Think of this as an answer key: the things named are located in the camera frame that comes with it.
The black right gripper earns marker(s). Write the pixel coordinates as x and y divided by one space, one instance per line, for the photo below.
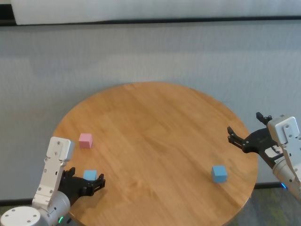
258 142

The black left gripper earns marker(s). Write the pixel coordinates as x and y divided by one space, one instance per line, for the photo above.
75 188

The blue cube block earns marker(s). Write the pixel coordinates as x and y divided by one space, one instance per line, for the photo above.
219 174
90 174

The pink cube block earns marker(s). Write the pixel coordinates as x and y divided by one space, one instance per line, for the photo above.
85 140

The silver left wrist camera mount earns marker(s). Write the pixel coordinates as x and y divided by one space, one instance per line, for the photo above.
57 150

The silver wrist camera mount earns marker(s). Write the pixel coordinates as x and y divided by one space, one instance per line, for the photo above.
289 131
57 150

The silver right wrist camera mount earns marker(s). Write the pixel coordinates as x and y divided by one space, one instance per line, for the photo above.
289 131

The black horizontal rail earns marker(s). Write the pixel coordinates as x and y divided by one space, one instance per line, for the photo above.
150 20

